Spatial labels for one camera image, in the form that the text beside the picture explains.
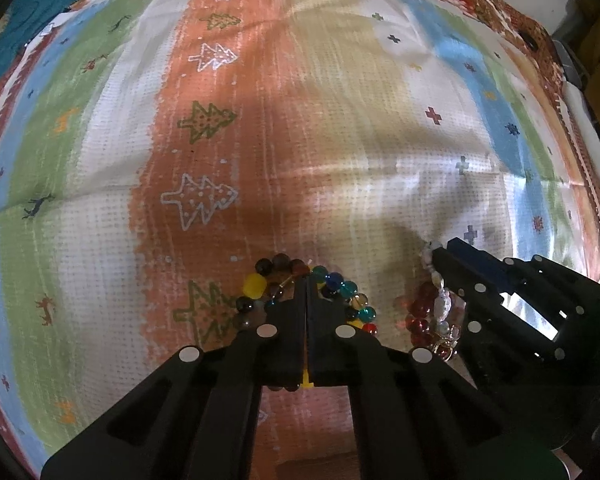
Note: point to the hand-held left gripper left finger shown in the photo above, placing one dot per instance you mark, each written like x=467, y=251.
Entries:
x=292, y=320

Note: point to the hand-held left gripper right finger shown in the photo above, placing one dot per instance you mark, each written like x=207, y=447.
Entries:
x=322, y=330

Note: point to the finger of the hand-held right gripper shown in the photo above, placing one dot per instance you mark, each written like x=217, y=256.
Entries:
x=460, y=280
x=475, y=257

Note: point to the white bolster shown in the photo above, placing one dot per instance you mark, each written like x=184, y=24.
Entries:
x=592, y=135

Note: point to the striped printed bedsheet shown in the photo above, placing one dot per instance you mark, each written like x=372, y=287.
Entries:
x=330, y=110

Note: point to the teal garment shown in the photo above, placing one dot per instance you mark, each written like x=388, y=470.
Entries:
x=30, y=10

